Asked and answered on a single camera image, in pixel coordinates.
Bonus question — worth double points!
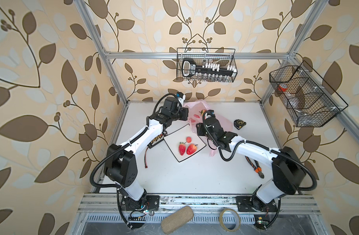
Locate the black wire basket wall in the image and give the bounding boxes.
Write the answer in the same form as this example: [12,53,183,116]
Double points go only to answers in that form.
[176,47,238,83]
[269,61,348,127]

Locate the red fake strawberry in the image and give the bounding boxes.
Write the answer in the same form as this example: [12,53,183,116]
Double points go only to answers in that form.
[178,143,186,156]
[186,144,198,155]

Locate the black socket set tool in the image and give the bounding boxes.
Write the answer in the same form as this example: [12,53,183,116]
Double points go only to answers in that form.
[179,58,237,78]

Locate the orange black pliers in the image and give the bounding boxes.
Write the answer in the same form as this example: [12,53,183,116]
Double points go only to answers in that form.
[246,156,265,179]

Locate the black tape measure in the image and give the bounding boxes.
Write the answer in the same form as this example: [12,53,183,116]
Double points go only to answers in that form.
[233,119,247,130]

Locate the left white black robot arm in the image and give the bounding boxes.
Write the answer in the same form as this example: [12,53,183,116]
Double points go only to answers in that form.
[89,92,189,201]

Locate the black wire basket right wall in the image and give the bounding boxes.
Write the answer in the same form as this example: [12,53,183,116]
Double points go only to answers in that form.
[269,61,348,127]

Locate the clear tape roll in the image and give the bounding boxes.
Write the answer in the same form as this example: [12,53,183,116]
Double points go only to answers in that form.
[219,209,241,232]

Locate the white square plate black rim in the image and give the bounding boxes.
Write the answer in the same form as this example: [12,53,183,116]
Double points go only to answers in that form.
[164,124,206,163]

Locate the black connector board with wires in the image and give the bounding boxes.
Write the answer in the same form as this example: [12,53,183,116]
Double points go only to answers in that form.
[144,131,168,168]

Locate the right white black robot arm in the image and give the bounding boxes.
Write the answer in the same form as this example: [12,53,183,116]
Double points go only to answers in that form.
[196,110,317,204]

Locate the pink plastic bag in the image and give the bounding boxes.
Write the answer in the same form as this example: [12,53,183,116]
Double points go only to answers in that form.
[183,99,235,156]

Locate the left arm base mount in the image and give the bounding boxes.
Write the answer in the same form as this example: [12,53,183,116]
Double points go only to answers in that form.
[122,194,160,211]

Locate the black wire basket back wall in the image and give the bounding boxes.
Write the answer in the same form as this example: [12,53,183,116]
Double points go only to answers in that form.
[176,47,238,83]

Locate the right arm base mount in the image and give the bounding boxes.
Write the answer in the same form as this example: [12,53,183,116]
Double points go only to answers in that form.
[235,196,277,213]

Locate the beige oval sponge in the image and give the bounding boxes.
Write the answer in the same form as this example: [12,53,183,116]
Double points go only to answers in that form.
[161,206,194,235]

